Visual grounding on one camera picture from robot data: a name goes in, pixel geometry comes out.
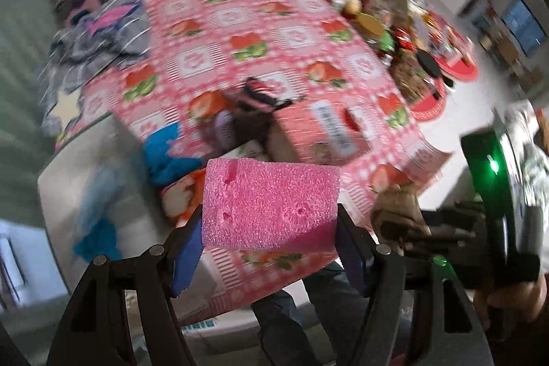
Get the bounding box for strawberry print pink tablecloth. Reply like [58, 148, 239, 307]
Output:
[56, 0, 453, 307]

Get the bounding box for person's right hand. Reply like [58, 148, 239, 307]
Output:
[474, 282, 549, 334]

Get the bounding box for purple striped cloth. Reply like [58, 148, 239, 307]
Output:
[214, 111, 234, 144]

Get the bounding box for black round lid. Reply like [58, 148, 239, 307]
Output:
[417, 50, 442, 79]

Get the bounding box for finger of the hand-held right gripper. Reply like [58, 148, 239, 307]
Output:
[401, 235, 481, 264]
[418, 203, 485, 236]

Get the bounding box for grey cardboard box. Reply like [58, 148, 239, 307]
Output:
[36, 115, 219, 319]

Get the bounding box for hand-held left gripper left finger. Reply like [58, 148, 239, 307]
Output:
[46, 205, 204, 366]

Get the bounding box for wall screen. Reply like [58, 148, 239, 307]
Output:
[502, 0, 543, 58]

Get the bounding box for red round mat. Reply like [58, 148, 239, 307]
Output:
[409, 92, 447, 121]
[437, 27, 479, 84]

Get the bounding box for yellow lid jar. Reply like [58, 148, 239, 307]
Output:
[356, 12, 384, 36]

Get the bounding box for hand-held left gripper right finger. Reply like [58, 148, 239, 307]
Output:
[336, 204, 494, 366]

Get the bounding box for grey checked star blanket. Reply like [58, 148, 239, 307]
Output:
[36, 0, 151, 135]

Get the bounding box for pink sponge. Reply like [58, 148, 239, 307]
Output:
[201, 158, 341, 253]

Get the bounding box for red carton with barcode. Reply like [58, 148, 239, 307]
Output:
[268, 98, 374, 167]

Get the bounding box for person's jeans legs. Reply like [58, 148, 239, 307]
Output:
[251, 263, 408, 366]

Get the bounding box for pile of snack packets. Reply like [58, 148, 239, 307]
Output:
[339, 0, 472, 105]

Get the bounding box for blue cloth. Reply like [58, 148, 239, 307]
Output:
[73, 218, 123, 261]
[141, 123, 204, 184]

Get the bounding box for light blue fluffy ball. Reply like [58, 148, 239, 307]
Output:
[77, 166, 129, 221]

